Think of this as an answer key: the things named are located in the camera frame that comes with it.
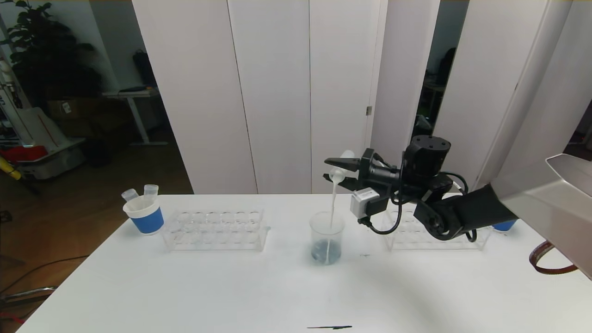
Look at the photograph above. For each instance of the blue pigment test tube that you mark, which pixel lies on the blue pigment test tube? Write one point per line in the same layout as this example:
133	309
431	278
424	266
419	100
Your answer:
130	194

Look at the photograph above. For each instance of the yellow pigment test tube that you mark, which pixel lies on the yellow pigment test tube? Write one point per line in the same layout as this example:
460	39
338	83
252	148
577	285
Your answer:
337	175

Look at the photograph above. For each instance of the black bag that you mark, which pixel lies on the black bag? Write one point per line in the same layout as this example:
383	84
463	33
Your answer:
143	68

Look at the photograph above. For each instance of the dark green potted plant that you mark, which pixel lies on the dark green potted plant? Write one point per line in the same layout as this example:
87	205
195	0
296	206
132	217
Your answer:
46	55

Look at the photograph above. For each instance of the brown cardboard box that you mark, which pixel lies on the brown cardboard box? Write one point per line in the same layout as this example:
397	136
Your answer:
69	110

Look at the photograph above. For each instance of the white office desk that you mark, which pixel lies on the white office desk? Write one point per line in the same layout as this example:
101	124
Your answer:
133	94

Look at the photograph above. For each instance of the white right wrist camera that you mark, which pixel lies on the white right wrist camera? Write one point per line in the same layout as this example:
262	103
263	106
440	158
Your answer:
364	202

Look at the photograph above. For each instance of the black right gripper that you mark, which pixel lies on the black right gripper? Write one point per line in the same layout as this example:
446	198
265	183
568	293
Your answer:
367	169

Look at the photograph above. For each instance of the chrome tripod leg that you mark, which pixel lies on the chrome tripod leg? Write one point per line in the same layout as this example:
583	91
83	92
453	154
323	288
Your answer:
32	292

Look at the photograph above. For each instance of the clear plastic beaker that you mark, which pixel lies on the clear plastic beaker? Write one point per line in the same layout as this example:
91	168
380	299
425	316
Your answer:
326	253

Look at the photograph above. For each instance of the red pigment test tube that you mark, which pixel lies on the red pigment test tube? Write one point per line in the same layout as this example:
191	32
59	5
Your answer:
151	190

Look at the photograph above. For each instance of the clear acrylic test tube rack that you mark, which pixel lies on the clear acrylic test tube rack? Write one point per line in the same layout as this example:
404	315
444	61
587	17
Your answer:
217	241
407	240

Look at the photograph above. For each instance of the grey wheeled base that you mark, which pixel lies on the grey wheeled base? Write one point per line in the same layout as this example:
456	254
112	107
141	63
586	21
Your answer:
55	163

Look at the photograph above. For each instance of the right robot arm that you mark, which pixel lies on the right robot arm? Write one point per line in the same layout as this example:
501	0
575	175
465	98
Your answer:
471	212

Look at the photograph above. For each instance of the white slanted board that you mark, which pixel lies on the white slanted board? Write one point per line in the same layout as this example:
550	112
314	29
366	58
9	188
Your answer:
41	128

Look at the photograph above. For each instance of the blue white paper cup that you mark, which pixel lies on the blue white paper cup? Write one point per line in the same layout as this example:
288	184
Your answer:
147	221
504	225

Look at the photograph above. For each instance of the red flat case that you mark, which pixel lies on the red flat case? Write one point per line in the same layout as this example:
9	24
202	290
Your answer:
23	154

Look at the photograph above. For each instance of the yellow black tool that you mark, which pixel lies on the yellow black tool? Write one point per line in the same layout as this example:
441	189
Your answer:
10	169

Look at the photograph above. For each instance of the white folding partition screen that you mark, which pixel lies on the white folding partition screen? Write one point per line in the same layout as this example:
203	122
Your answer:
277	92
555	115
481	92

